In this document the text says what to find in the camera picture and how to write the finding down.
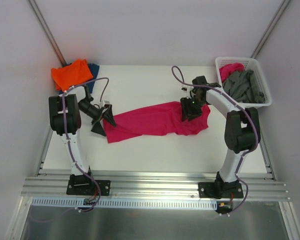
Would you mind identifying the magenta t shirt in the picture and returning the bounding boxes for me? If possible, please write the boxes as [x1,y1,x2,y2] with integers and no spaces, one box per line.
[103,101,211,144]
[219,62,245,83]

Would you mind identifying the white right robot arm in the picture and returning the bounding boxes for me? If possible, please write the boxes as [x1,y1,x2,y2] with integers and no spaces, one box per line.
[180,76,260,198]

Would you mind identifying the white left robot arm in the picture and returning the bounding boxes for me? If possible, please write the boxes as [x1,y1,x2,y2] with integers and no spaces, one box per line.
[48,85,117,194]

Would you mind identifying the grey t shirts in basket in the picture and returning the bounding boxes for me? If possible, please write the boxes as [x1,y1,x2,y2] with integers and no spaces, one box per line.
[222,70,265,104]

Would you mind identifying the magenta t shirt in basket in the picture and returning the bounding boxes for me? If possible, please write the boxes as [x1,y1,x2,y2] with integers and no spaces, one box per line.
[219,62,245,83]

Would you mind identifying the folded blue t shirt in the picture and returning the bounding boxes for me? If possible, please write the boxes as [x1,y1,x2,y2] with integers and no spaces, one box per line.
[58,63,100,93]

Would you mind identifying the folded orange t shirt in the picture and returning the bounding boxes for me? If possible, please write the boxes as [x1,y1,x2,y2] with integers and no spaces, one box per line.
[50,59,93,92]

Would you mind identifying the white plastic laundry basket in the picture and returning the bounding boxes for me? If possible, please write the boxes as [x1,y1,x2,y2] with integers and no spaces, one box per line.
[215,57,272,109]

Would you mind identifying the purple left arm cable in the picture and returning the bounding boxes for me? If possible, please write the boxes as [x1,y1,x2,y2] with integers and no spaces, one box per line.
[27,77,110,223]

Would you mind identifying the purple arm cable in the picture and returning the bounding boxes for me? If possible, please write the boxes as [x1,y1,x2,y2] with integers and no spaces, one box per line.
[171,65,260,218]
[27,77,110,223]

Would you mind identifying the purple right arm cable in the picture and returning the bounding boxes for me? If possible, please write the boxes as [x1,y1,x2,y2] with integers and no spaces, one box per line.
[171,65,260,218]

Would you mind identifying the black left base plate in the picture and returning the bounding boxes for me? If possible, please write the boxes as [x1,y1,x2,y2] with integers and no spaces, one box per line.
[66,179,111,196]

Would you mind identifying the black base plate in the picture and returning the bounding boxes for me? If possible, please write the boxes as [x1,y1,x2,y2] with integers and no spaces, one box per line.
[66,179,111,196]
[198,181,244,200]

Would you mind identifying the aluminium mounting rail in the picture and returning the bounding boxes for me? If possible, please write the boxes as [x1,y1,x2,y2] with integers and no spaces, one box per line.
[21,169,292,202]

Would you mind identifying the white slotted cable duct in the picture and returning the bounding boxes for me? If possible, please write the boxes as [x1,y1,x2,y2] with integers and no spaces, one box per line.
[31,197,217,211]

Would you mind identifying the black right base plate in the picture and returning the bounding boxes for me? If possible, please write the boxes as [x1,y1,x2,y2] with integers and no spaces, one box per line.
[198,181,244,200]

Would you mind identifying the right corner metal post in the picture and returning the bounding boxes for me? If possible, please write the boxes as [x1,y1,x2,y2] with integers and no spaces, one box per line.
[250,0,293,59]

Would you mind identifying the corner metal post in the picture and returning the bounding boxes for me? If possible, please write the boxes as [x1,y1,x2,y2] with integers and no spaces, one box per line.
[27,0,67,67]
[250,0,293,59]

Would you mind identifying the left corner metal post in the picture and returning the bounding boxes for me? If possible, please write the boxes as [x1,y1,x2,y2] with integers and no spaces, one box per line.
[27,0,67,67]

